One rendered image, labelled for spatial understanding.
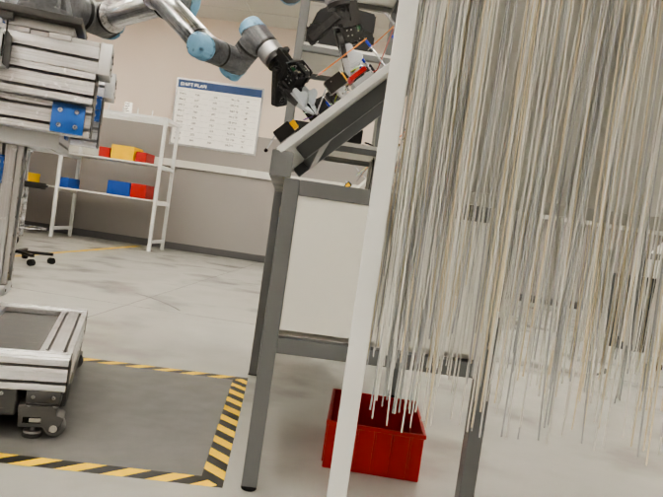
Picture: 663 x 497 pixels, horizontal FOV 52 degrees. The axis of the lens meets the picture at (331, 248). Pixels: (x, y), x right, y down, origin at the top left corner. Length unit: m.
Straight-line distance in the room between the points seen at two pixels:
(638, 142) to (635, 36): 0.15
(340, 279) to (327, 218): 0.16
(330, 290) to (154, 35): 8.82
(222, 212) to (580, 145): 8.84
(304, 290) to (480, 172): 0.82
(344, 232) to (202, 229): 8.12
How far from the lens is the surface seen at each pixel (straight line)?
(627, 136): 1.05
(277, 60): 2.06
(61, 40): 2.11
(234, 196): 9.68
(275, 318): 1.71
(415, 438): 2.02
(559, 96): 1.01
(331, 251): 1.70
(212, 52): 2.05
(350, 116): 1.85
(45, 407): 2.05
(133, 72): 10.30
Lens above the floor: 0.71
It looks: 2 degrees down
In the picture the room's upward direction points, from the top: 8 degrees clockwise
